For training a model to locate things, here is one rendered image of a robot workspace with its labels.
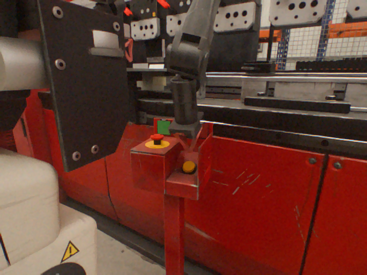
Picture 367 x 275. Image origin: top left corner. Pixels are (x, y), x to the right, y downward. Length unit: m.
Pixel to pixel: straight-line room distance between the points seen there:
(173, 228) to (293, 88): 0.60
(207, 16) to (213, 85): 0.71
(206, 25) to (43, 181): 0.39
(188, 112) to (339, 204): 0.52
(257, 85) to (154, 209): 0.72
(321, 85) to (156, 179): 0.58
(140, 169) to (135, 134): 0.42
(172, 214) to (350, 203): 0.51
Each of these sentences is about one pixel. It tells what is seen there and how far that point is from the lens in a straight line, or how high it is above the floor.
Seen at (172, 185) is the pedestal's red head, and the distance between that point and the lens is 0.60.
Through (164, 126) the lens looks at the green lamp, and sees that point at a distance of 0.72.
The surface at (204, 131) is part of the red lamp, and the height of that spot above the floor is 0.81.
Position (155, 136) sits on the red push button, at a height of 0.81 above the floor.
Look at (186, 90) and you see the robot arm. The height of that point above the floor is 0.94.
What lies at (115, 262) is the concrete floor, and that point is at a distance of 1.39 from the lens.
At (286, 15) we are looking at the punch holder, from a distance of 0.83.
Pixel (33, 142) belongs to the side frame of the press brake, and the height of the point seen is 0.55.
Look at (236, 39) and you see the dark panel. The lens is 1.45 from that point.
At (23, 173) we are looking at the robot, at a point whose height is 0.89.
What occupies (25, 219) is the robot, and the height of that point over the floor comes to 0.85.
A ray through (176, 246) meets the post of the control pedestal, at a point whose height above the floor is 0.44.
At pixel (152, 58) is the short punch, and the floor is 1.05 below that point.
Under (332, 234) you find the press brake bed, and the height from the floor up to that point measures 0.52.
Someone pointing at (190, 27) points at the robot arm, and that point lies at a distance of 0.49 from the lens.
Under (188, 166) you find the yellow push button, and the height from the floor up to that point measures 0.72.
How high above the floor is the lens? 0.98
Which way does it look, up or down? 18 degrees down
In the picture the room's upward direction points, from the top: straight up
